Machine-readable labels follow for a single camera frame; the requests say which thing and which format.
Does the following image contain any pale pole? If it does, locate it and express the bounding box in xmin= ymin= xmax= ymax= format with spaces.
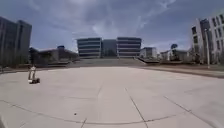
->
xmin=205 ymin=28 xmax=211 ymax=69

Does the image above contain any dark tree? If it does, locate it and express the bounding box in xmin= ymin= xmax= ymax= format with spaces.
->
xmin=28 ymin=47 xmax=40 ymax=66

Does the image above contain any small white building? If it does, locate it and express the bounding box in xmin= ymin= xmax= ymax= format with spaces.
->
xmin=139 ymin=46 xmax=158 ymax=60

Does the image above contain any white building with dark windows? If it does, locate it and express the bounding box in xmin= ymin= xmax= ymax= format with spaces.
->
xmin=190 ymin=13 xmax=224 ymax=65

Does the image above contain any low dark building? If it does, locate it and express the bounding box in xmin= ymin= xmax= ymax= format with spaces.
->
xmin=33 ymin=45 xmax=80 ymax=66

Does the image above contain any dark raised border strip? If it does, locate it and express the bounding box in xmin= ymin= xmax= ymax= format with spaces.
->
xmin=0 ymin=59 xmax=81 ymax=75
xmin=137 ymin=57 xmax=224 ymax=80

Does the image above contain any pale concrete slab plaza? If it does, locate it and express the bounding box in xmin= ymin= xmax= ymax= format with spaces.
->
xmin=0 ymin=65 xmax=224 ymax=128

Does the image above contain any grey building with banded windows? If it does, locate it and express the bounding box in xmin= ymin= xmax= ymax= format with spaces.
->
xmin=76 ymin=36 xmax=143 ymax=60

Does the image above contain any tall dark grey building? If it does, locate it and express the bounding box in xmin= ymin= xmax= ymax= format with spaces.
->
xmin=0 ymin=16 xmax=33 ymax=68

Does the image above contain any wide grey stone stairway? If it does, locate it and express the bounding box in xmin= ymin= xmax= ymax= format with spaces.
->
xmin=66 ymin=57 xmax=148 ymax=69

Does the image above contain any low pale building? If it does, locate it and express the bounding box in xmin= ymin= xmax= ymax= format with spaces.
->
xmin=159 ymin=49 xmax=192 ymax=62

